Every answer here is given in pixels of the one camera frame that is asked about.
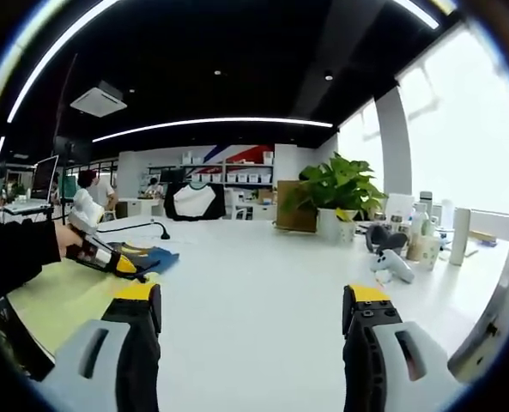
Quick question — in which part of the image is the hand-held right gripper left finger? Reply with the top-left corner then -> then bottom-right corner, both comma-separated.
39,282 -> 163,412

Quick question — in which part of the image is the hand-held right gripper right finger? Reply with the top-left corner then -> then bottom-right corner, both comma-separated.
342,282 -> 461,412

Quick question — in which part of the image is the yellow blue grey garment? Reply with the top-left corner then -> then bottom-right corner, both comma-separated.
4,240 -> 181,364

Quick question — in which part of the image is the person's left hand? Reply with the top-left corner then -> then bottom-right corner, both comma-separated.
55,222 -> 86,258

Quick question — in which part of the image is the open laptop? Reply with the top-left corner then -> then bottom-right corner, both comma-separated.
3,154 -> 60,211

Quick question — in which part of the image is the black gooseneck microphone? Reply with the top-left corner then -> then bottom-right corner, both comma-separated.
94,218 -> 173,242

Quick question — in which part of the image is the white game controller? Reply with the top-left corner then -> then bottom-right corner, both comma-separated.
369,248 -> 415,284

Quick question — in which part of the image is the black white raglan shirt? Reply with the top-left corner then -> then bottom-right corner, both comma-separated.
163,182 -> 227,222

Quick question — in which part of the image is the green printed paper cup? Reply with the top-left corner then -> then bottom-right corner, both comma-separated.
417,235 -> 442,272

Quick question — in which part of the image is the small cup with yellow label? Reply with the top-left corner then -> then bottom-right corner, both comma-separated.
336,209 -> 359,245

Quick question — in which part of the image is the ceiling air conditioner unit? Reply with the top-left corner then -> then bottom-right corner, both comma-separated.
69,80 -> 129,118

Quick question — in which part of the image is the person's black printed shirt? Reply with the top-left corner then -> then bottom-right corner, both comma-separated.
0,295 -> 56,383

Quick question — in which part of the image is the white card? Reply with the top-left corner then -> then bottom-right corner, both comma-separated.
385,192 -> 415,222

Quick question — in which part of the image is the tall white cylinder bottle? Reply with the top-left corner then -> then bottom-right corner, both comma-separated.
448,208 -> 472,266

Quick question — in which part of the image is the brown cardboard board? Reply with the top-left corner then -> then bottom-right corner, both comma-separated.
274,179 -> 319,234

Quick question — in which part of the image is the white chair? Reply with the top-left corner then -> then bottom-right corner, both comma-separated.
232,191 -> 255,221

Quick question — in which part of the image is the wooden block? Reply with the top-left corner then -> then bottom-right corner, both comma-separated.
468,230 -> 498,244

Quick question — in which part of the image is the shelf with white bins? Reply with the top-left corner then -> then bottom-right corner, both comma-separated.
179,148 -> 276,186

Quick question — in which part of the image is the green potted plant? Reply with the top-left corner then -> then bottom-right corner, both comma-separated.
279,152 -> 388,244

